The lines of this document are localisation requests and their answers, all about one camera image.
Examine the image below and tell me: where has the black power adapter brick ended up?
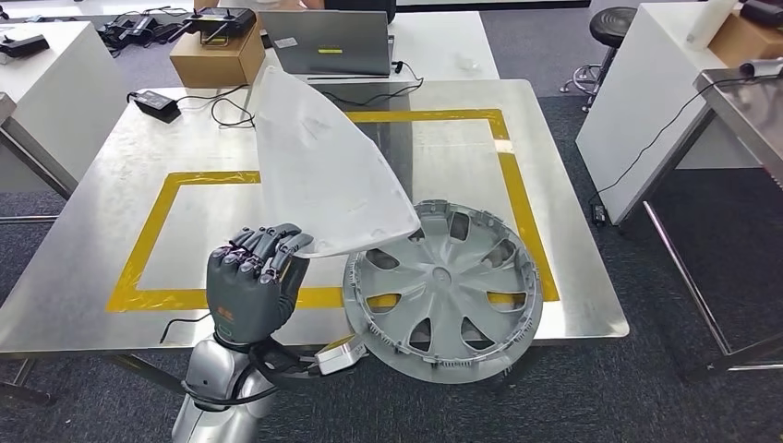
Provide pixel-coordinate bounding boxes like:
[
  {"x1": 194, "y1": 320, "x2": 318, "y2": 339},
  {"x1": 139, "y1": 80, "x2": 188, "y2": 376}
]
[{"x1": 130, "y1": 90, "x2": 182, "y2": 124}]

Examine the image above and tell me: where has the black device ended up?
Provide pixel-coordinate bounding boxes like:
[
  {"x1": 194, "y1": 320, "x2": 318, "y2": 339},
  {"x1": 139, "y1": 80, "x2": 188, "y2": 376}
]
[{"x1": 0, "y1": 33, "x2": 52, "y2": 61}]

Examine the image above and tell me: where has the black round stool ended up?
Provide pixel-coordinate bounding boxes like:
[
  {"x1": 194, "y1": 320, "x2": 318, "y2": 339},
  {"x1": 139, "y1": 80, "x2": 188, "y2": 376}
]
[{"x1": 560, "y1": 6, "x2": 639, "y2": 115}]

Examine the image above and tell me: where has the black chargers pile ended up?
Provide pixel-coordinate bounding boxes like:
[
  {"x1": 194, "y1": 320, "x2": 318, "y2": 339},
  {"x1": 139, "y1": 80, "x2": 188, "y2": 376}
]
[{"x1": 96, "y1": 5, "x2": 187, "y2": 52}]

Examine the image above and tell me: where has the grey laptop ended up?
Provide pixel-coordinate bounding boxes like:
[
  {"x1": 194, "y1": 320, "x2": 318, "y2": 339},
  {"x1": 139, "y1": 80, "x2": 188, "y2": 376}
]
[{"x1": 257, "y1": 8, "x2": 396, "y2": 81}]

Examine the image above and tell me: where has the black laptop cable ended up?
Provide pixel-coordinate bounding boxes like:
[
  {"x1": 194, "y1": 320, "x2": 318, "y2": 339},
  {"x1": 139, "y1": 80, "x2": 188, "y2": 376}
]
[{"x1": 318, "y1": 59, "x2": 426, "y2": 109}]

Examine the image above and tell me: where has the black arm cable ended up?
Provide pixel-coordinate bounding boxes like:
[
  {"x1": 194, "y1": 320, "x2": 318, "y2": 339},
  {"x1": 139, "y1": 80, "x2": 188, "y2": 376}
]
[{"x1": 159, "y1": 313, "x2": 282, "y2": 412}]

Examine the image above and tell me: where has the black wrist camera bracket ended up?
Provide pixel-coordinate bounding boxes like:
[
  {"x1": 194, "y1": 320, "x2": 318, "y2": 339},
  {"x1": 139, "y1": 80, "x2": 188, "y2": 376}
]
[{"x1": 249, "y1": 337, "x2": 347, "y2": 394}]

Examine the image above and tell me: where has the white plastic shell part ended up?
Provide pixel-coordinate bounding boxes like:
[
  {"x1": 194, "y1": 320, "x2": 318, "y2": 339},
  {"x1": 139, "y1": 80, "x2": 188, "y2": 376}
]
[{"x1": 252, "y1": 66, "x2": 423, "y2": 259}]

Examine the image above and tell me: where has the silver plastic hubcap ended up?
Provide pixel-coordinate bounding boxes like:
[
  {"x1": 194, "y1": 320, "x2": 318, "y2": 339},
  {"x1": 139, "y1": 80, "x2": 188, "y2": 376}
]
[{"x1": 342, "y1": 199, "x2": 545, "y2": 386}]

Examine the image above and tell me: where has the white panel desk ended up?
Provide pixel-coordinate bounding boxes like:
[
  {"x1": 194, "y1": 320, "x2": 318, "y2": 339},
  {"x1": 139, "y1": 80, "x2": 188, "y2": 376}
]
[
  {"x1": 575, "y1": 0, "x2": 767, "y2": 227},
  {"x1": 0, "y1": 21, "x2": 131, "y2": 198}
]

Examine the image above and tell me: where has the black remote controller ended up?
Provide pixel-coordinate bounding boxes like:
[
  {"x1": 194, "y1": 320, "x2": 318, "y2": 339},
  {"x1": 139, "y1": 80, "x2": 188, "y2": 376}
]
[{"x1": 182, "y1": 6, "x2": 259, "y2": 46}]

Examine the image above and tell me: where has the steel workbench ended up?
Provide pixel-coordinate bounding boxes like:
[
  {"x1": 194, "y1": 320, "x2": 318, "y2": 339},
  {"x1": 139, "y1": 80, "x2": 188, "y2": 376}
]
[{"x1": 0, "y1": 79, "x2": 632, "y2": 410}]

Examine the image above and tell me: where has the brown cardboard box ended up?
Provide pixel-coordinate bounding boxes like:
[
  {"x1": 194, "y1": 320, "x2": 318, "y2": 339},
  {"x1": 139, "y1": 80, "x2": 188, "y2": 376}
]
[
  {"x1": 168, "y1": 23, "x2": 268, "y2": 90},
  {"x1": 707, "y1": 10, "x2": 783, "y2": 69}
]

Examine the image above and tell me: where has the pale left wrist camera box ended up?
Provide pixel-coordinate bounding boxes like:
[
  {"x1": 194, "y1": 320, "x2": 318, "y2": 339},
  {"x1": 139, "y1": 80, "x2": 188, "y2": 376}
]
[{"x1": 315, "y1": 338, "x2": 368, "y2": 377}]

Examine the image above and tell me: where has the steel frame table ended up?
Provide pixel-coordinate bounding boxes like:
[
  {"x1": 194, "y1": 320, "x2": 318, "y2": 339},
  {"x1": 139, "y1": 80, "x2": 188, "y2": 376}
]
[
  {"x1": 641, "y1": 66, "x2": 783, "y2": 385},
  {"x1": 0, "y1": 91, "x2": 80, "y2": 226}
]

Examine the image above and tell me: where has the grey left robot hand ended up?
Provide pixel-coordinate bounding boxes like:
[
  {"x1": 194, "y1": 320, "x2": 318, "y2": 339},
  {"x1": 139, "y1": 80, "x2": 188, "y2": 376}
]
[{"x1": 206, "y1": 222, "x2": 315, "y2": 347}]

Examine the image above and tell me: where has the silver handheld tool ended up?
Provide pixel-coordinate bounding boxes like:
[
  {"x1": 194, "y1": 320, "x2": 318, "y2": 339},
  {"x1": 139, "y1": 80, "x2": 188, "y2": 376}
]
[{"x1": 738, "y1": 57, "x2": 783, "y2": 80}]

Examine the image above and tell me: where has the thin black adapter cable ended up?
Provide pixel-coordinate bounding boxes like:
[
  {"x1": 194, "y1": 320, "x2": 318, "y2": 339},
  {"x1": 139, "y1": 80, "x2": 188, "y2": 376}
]
[{"x1": 586, "y1": 74, "x2": 744, "y2": 210}]

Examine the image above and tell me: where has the black case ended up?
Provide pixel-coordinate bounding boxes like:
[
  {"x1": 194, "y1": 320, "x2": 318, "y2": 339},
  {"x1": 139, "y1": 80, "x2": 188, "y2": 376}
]
[{"x1": 738, "y1": 0, "x2": 783, "y2": 28}]

